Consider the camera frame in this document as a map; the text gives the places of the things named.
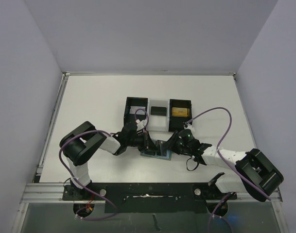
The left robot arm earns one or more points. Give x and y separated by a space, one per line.
80 145

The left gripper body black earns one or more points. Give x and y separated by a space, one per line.
147 141

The silver blue card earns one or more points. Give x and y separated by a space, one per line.
138 110

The gold card in bin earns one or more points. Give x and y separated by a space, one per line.
180 112

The black right bin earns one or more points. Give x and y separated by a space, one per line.
177 123

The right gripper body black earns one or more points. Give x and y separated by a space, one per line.
175 141

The black bin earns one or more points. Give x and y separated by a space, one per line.
177 123
134 101

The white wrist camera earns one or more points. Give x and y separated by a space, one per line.
189 127
141 124

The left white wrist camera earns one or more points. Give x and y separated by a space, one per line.
141 124

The aluminium front rail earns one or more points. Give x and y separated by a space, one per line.
53 193

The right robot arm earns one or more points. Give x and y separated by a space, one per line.
256 175

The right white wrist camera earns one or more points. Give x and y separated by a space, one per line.
189 127

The white middle bin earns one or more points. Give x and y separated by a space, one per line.
158 123

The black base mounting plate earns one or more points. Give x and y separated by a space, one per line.
158 197

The black left bin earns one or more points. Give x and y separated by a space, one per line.
134 101

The green leather card holder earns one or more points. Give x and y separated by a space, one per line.
161 153

